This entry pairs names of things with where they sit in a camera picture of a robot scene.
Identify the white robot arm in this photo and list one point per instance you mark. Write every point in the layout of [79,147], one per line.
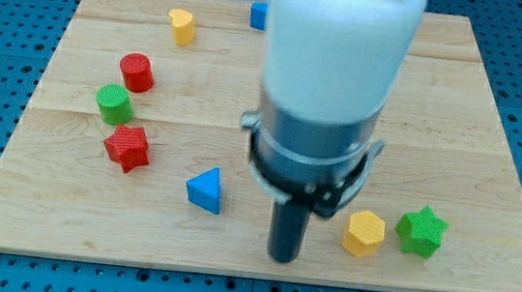
[328,69]

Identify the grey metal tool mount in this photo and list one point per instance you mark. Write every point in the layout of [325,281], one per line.
[322,165]

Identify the blue triangle block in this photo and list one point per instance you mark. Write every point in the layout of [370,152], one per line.
[204,191]

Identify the wooden board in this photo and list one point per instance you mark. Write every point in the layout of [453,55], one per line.
[62,197]

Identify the yellow heart block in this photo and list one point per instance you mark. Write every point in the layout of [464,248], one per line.
[182,26]

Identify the yellow hexagon block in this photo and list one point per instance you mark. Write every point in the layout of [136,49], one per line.
[363,234]

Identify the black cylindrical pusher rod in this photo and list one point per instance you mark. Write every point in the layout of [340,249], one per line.
[288,224]

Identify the green star block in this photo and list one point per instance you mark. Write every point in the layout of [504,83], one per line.
[421,232]

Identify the red star block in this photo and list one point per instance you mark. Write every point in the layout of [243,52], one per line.
[128,147]

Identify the red cylinder block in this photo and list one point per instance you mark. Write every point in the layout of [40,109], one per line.
[137,72]

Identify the blue cube block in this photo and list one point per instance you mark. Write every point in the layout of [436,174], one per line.
[258,16]

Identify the green cylinder block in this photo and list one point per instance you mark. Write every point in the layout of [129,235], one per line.
[113,101]

